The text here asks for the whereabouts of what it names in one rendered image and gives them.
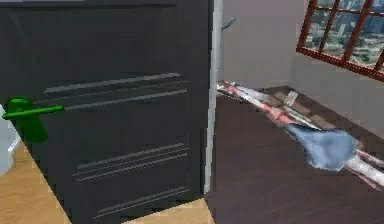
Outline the dark grey room door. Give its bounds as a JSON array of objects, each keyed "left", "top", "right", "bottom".
[{"left": 0, "top": 0, "right": 215, "bottom": 224}]

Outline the red framed window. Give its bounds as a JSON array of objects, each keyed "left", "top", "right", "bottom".
[{"left": 295, "top": 0, "right": 384, "bottom": 83}]

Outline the grey door handle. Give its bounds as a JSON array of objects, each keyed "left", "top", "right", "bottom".
[{"left": 221, "top": 16, "right": 237, "bottom": 32}]

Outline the green door handle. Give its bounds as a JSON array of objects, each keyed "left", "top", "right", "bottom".
[{"left": 1, "top": 96, "right": 65, "bottom": 144}]

